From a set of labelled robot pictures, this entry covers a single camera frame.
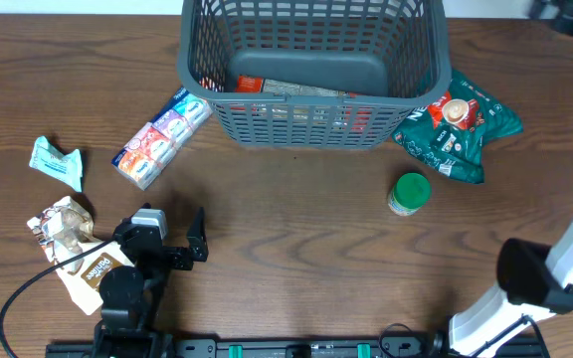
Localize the grey plastic lattice basket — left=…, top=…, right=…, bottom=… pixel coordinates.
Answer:
left=177, top=0, right=452, bottom=149

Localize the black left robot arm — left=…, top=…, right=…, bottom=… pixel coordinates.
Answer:
left=92, top=205, right=209, bottom=358

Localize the beige brown snack pouch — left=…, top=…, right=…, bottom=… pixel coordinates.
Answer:
left=27, top=196, right=132, bottom=315

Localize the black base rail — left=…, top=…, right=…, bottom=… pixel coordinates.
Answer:
left=44, top=335, right=546, bottom=358

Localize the colourful tissue multipack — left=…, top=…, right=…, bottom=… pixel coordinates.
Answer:
left=111, top=87, right=212, bottom=190

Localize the teal wet wipes packet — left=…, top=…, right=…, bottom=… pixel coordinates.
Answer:
left=29, top=136, right=84, bottom=193

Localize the green lid jar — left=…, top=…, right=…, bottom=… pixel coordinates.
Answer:
left=387, top=173, right=432, bottom=216

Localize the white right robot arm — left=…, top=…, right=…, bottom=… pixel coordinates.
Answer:
left=432, top=221, right=573, bottom=357

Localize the red spaghetti packet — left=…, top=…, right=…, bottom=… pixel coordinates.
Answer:
left=234, top=74, right=375, bottom=135

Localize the green coffee sachet bag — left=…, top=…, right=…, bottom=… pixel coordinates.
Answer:
left=392, top=70, right=523, bottom=184

